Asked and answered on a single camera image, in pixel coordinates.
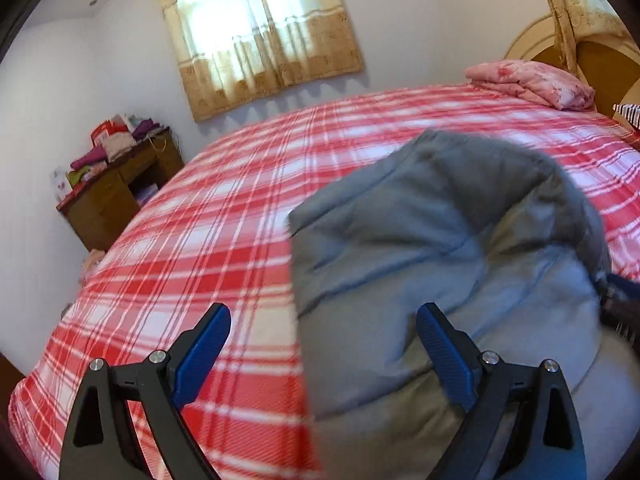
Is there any pile of colourful clothes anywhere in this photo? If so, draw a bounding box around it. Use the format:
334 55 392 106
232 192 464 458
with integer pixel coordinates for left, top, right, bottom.
50 112 163 196

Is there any beige patterned curtain by headboard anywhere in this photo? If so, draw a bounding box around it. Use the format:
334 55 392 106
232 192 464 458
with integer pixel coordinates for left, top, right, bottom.
542 0 636 78

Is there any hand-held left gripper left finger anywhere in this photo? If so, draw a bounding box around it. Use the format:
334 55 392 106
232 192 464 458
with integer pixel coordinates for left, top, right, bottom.
59 302 232 480

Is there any beige and brown bed headboard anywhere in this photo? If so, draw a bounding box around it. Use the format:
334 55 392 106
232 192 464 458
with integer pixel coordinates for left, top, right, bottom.
502 15 640 126

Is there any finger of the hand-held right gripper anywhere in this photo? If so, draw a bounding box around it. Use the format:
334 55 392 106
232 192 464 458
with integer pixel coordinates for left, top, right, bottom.
592 270 640 346

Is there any beige patterned window curtain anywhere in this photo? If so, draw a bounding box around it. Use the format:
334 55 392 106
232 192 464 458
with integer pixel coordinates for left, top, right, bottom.
155 0 365 122

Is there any grey padded jacket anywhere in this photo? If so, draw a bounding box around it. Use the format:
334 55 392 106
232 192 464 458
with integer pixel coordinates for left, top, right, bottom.
288 129 636 480

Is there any pink folded blanket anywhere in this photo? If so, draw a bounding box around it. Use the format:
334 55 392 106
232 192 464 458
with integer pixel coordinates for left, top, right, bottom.
465 59 596 111

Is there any striped pillow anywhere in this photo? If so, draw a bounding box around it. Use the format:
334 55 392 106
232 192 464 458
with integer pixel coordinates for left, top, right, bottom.
612 102 640 136

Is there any brown wooden desk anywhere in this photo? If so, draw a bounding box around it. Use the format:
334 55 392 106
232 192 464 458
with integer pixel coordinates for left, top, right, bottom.
56 127 186 253

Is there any red plaid bed blanket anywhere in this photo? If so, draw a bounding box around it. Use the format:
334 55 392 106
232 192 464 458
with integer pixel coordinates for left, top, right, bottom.
7 82 640 480

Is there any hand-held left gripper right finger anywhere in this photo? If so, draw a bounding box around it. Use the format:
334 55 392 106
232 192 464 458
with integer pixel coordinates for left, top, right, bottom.
416 302 588 480

